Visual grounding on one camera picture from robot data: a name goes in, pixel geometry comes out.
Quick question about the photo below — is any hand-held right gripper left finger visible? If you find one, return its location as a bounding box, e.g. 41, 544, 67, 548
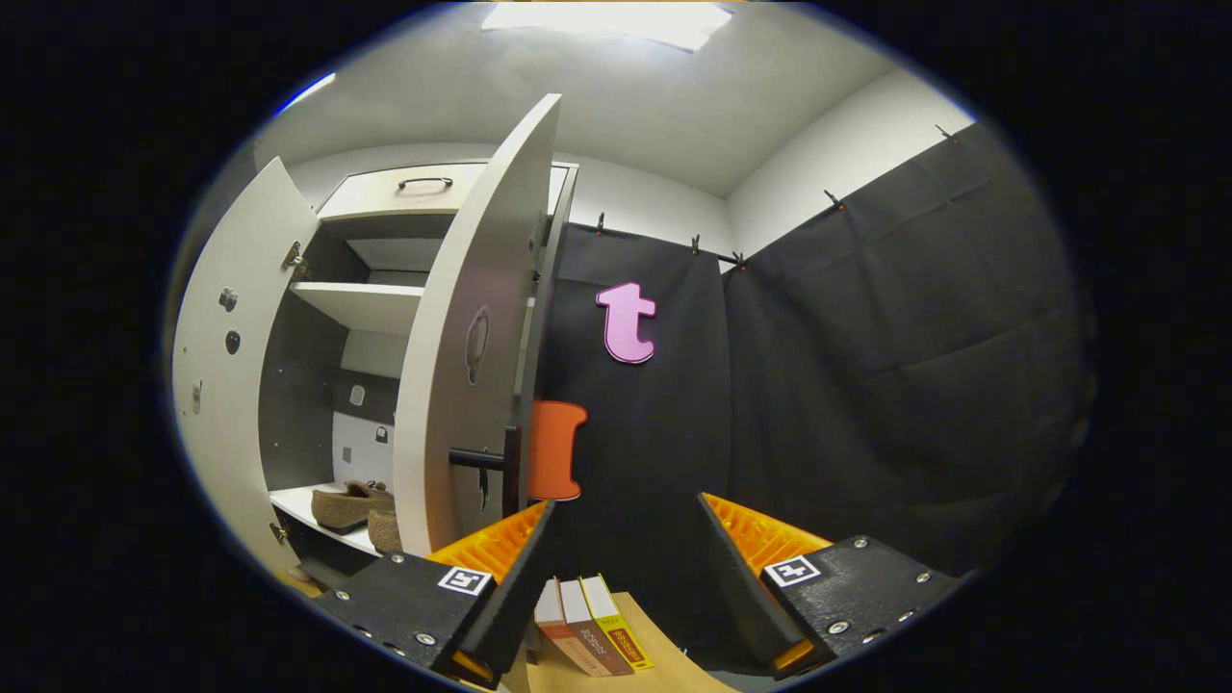
313, 499, 557, 689

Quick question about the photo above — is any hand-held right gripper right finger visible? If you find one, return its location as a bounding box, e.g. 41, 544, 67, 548
695, 493, 963, 680

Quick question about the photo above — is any white cabinet door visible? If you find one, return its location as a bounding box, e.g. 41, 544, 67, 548
171, 157, 321, 577
393, 93, 564, 559

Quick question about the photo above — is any white shoe cabinet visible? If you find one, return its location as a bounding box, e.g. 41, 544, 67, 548
258, 162, 580, 578

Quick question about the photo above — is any white cabinet drawer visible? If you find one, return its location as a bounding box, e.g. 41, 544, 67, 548
318, 162, 578, 220

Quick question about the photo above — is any tan orange book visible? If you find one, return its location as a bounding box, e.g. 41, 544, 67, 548
532, 577, 600, 677

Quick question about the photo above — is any brown book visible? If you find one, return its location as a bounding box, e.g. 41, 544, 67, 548
558, 579, 634, 677

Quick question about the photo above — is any yellow book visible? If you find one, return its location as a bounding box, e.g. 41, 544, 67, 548
580, 575, 655, 672

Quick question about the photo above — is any black backdrop cloth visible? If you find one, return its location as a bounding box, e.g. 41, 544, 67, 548
534, 123, 1093, 675

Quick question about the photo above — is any narrow ceiling light strip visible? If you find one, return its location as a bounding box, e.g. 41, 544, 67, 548
272, 72, 338, 117

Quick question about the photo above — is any wide ceiling light panel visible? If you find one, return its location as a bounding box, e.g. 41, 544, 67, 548
481, 0, 734, 53

